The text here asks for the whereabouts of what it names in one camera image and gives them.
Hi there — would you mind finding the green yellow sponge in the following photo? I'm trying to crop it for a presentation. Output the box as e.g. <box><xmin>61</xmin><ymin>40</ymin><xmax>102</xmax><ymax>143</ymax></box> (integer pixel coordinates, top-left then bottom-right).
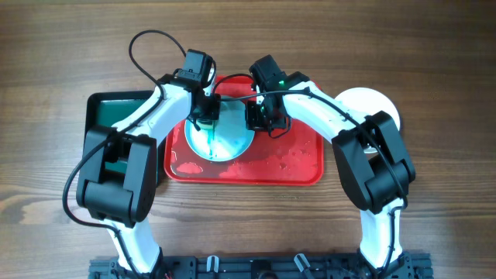
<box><xmin>196</xmin><ymin>119</ymin><xmax>216</xmax><ymax>131</ymax></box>

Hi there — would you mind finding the light blue plate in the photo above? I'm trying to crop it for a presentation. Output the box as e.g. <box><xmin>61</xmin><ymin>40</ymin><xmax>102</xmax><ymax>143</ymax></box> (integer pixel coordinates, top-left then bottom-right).
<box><xmin>184</xmin><ymin>101</ymin><xmax>255</xmax><ymax>162</ymax></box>

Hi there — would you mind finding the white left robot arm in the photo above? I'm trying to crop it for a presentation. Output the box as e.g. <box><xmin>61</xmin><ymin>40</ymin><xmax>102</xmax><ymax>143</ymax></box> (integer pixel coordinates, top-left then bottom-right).
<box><xmin>70</xmin><ymin>75</ymin><xmax>219</xmax><ymax>278</ymax></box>

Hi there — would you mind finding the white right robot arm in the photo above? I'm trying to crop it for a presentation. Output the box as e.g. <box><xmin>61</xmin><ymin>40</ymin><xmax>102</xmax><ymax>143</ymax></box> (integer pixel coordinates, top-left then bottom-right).
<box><xmin>253</xmin><ymin>81</ymin><xmax>415</xmax><ymax>277</ymax></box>

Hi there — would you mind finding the black tray with green water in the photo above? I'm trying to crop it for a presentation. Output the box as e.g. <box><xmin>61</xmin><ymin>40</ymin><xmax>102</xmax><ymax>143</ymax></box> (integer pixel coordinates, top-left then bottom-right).
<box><xmin>84</xmin><ymin>90</ymin><xmax>164</xmax><ymax>187</ymax></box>

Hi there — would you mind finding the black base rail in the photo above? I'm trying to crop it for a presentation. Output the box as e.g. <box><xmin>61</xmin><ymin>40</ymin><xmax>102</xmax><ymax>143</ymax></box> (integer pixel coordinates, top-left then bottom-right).
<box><xmin>88</xmin><ymin>252</ymin><xmax>434</xmax><ymax>279</ymax></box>

